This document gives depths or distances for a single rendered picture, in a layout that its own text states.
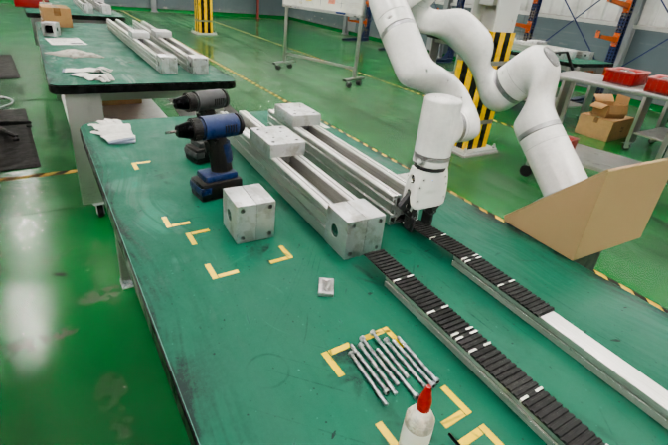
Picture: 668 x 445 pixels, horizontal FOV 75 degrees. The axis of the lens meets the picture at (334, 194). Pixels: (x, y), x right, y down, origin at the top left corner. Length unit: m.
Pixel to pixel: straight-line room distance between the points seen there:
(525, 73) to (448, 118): 0.42
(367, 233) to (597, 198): 0.53
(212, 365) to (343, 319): 0.24
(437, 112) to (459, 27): 0.39
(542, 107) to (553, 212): 0.31
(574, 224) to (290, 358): 0.75
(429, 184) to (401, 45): 0.33
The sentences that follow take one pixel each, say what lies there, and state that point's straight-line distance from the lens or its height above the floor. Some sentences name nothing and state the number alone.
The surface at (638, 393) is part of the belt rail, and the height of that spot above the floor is 0.80.
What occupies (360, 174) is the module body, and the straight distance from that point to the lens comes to 1.20.
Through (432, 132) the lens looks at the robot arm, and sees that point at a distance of 0.98.
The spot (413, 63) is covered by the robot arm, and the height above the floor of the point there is 1.18.
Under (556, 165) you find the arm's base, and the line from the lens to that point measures 1.30.
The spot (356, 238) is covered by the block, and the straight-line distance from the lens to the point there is 0.96.
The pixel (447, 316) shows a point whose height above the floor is 0.81.
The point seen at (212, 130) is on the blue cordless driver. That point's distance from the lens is 1.12.
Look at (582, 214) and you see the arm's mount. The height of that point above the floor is 0.90.
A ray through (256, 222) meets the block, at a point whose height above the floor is 0.83.
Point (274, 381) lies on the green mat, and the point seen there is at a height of 0.78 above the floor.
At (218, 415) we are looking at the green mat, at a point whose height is 0.78.
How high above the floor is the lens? 1.32
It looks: 26 degrees down
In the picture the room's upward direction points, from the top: 6 degrees clockwise
